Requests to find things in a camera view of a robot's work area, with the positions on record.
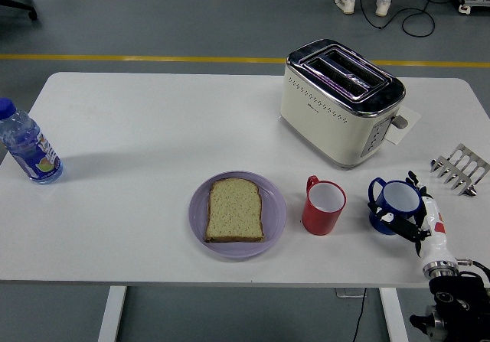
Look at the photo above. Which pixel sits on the slice of bread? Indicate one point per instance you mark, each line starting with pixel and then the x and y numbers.
pixel 235 212

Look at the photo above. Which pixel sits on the purple round plate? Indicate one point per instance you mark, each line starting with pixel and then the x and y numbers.
pixel 275 204

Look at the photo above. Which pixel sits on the white table leg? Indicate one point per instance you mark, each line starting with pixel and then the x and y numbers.
pixel 113 315
pixel 394 315

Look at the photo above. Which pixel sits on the cream and chrome toaster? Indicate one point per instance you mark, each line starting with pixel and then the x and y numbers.
pixel 325 128

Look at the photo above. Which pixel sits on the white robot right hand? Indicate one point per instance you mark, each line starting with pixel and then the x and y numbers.
pixel 434 227

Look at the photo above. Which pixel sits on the blue enamel cup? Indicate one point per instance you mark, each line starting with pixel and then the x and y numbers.
pixel 398 198

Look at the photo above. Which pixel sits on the red enamel cup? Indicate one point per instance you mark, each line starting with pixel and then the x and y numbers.
pixel 319 219

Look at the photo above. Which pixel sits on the grey socket box under table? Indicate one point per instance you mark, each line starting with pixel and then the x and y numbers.
pixel 348 293

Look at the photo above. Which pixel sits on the plastic bottle with blue cap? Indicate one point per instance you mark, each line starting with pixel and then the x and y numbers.
pixel 30 147

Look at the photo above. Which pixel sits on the silver metal toast rack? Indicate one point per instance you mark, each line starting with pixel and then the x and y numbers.
pixel 463 158

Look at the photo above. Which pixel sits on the white paper sheet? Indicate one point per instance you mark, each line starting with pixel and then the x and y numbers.
pixel 411 119

